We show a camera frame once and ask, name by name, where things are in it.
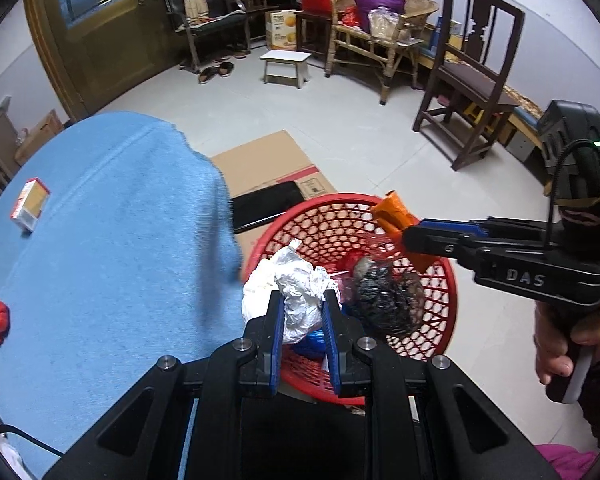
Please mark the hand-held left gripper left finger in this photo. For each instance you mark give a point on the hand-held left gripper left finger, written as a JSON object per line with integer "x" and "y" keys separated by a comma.
{"x": 277, "y": 340}

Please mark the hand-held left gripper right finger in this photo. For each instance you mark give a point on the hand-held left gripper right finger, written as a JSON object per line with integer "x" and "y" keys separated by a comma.
{"x": 330, "y": 345}

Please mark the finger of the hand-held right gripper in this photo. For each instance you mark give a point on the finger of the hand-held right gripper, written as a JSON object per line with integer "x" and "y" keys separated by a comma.
{"x": 435, "y": 245}
{"x": 450, "y": 226}

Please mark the blue plastic bag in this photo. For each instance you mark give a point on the blue plastic bag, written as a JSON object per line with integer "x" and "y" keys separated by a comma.
{"x": 310, "y": 342}

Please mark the orange plastic bag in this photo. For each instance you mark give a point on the orange plastic bag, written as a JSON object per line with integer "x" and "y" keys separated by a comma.
{"x": 392, "y": 210}

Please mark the black plastic bag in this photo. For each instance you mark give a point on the black plastic bag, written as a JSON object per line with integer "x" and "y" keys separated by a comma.
{"x": 385, "y": 295}

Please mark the red mesh bag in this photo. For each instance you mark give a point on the red mesh bag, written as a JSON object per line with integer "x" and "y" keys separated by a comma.
{"x": 347, "y": 262}

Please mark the red plastic basket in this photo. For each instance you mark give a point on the red plastic basket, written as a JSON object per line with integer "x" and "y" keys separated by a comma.
{"x": 330, "y": 220}

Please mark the person's right hand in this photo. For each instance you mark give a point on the person's right hand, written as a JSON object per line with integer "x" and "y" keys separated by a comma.
{"x": 552, "y": 350}

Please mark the black flat case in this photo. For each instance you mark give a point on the black flat case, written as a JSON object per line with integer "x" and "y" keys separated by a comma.
{"x": 265, "y": 205}

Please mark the dark wooden chair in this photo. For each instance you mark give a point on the dark wooden chair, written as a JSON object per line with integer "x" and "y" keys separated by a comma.
{"x": 470, "y": 85}

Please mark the flat cardboard sheet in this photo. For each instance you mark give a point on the flat cardboard sheet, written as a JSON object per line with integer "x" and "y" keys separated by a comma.
{"x": 270, "y": 160}

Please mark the wicker chair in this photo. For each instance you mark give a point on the wicker chair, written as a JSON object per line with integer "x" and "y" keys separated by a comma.
{"x": 380, "y": 55}

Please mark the pink clothing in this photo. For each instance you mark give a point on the pink clothing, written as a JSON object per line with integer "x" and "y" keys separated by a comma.
{"x": 565, "y": 462}

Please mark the clear plastic bag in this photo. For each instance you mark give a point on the clear plastic bag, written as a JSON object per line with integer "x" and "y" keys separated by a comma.
{"x": 387, "y": 25}

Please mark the purple bag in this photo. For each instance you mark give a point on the purple bag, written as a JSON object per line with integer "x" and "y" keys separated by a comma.
{"x": 380, "y": 5}

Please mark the small white stool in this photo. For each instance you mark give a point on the small white stool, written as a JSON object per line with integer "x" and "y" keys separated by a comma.
{"x": 285, "y": 60}

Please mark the orange printed carton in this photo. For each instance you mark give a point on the orange printed carton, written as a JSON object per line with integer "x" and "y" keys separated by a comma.
{"x": 282, "y": 30}

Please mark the brown slipper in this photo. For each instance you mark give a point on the brown slipper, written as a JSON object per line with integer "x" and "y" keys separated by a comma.
{"x": 207, "y": 75}
{"x": 226, "y": 67}

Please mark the small white orange carton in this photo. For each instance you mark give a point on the small white orange carton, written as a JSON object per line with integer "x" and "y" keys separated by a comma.
{"x": 30, "y": 202}

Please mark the dark metal armchair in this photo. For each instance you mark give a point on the dark metal armchair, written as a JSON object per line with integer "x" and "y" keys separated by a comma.
{"x": 215, "y": 22}

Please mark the brown cardboard box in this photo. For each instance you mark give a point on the brown cardboard box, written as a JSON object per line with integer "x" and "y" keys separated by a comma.
{"x": 40, "y": 135}

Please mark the wooden door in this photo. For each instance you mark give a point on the wooden door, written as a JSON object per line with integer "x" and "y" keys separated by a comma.
{"x": 105, "y": 50}

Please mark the striped beige towel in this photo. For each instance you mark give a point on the striped beige towel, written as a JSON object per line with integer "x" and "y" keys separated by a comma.
{"x": 192, "y": 2}

